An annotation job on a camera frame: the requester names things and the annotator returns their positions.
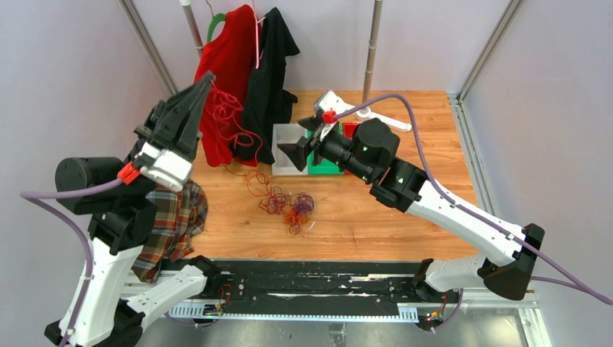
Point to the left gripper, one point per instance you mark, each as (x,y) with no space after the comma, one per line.
(181,117)

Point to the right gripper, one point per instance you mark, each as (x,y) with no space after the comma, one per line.
(298,152)

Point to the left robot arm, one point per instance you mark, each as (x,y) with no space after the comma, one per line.
(113,192)

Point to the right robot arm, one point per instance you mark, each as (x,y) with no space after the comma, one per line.
(507,252)

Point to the green plastic bin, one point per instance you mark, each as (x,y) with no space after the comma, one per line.
(319,166)

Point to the red plastic bin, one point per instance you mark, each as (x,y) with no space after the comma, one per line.
(348,129)

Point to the black shirt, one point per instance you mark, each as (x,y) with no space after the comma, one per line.
(267,102)

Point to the white clothes rack stand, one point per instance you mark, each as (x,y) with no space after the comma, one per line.
(366,113)

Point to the red shirt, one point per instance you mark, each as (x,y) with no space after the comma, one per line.
(230,57)

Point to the pink hanger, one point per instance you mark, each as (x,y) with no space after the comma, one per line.
(258,33)

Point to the plaid shirt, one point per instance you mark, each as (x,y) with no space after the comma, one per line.
(180,217)

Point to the green hanger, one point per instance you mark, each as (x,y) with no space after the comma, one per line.
(215,21)

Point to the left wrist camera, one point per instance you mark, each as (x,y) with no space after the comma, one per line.
(163,166)

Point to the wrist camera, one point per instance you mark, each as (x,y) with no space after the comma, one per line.
(163,166)
(332,103)

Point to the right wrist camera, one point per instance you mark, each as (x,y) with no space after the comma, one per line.
(332,103)

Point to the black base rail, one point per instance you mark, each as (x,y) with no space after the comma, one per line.
(325,290)

